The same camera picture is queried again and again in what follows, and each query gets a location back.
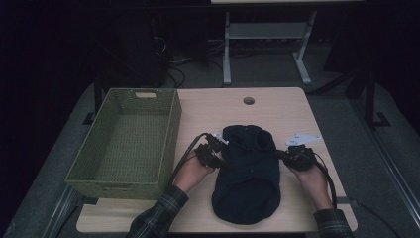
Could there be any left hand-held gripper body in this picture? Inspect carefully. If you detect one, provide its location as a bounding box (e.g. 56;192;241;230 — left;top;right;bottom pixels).
194;131;230;170

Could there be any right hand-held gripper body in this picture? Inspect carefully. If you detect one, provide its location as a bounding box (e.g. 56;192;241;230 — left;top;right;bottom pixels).
280;132;322;173

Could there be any dark navy garment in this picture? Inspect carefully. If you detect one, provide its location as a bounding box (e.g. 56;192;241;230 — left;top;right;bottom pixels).
210;124;282;226

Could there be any green woven basket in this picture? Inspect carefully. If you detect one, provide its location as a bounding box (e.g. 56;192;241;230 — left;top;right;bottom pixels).
64;87;183;201

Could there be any person's left hand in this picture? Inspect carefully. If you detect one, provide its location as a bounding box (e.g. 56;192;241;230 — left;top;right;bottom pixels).
172;156;216;194

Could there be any person's right hand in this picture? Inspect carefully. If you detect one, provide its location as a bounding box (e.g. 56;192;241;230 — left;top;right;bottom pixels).
285;162;335;211

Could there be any black metal stand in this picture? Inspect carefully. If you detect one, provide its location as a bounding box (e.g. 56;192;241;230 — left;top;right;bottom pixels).
345;65;392;131

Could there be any right hand-held gripper black cable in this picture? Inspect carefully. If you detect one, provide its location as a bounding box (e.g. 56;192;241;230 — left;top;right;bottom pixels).
311;151;339;209

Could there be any metal floor rail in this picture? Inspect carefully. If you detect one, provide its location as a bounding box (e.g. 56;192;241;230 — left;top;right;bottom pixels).
42;184;82;238
350;97;420;230

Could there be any tangle of floor cables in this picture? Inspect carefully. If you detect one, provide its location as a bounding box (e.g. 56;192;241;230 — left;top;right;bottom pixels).
151;34;226;89

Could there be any black floor cable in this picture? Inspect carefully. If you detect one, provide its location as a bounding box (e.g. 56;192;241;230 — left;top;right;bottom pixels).
350;197;402;238

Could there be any white metal desk frame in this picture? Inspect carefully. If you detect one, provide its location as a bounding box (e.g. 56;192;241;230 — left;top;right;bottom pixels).
222;9;319;87

